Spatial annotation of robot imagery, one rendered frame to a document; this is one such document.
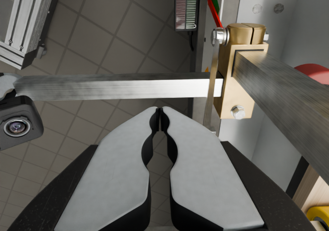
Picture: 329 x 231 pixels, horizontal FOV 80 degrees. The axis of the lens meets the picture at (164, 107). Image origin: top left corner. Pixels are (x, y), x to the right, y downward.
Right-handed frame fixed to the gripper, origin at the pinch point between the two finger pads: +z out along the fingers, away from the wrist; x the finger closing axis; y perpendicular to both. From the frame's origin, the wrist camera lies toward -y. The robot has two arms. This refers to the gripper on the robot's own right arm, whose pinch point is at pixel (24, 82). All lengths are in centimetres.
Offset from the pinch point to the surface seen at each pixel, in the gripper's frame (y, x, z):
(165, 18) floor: -25, -1, 83
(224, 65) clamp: -31.4, -3.2, -2.9
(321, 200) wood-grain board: -52, 22, -7
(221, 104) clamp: -31.4, 2.6, -3.9
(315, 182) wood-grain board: -49, 17, -7
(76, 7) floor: 20, -6, 83
